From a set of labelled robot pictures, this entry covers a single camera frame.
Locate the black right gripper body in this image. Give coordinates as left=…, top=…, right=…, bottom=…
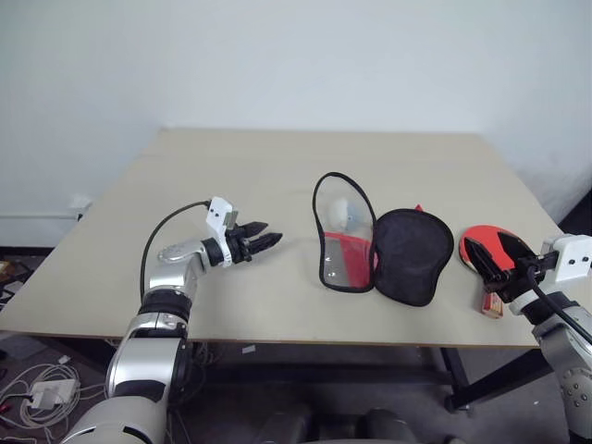
left=483, top=253, right=557, bottom=304

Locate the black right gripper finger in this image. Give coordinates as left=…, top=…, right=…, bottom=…
left=463, top=238, right=511, bottom=285
left=496, top=231, right=539, bottom=269

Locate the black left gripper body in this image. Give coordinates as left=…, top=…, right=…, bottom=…
left=225, top=223, right=254, bottom=265

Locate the red table tennis paddle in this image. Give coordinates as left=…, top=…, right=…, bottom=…
left=459, top=223, right=520, bottom=321

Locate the black red paddle case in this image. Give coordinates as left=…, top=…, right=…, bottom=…
left=312, top=171, right=456, bottom=308

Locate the white wad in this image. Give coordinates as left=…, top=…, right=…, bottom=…
left=327, top=198, right=361, bottom=230

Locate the white power adapter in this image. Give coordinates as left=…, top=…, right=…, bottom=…
left=29, top=378, right=80, bottom=411

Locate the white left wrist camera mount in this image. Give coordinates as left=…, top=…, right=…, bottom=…
left=205, top=196, right=241, bottom=269

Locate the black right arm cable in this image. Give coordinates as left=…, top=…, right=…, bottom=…
left=530, top=271, right=592, bottom=347

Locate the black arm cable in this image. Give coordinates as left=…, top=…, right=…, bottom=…
left=139, top=200, right=215, bottom=297
left=530, top=271, right=592, bottom=347

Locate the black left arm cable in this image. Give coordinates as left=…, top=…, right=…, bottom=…
left=139, top=200, right=215, bottom=297

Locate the black metal table frame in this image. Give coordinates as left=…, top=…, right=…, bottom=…
left=48, top=336, right=549, bottom=413

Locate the white wall socket box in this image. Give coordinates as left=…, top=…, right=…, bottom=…
left=68, top=193, right=94, bottom=221

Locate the white wall cable trunking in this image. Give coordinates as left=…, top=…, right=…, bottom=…
left=0, top=210, right=78, bottom=222

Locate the white floor cable bundle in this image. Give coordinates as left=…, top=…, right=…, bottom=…
left=0, top=362, right=111, bottom=441

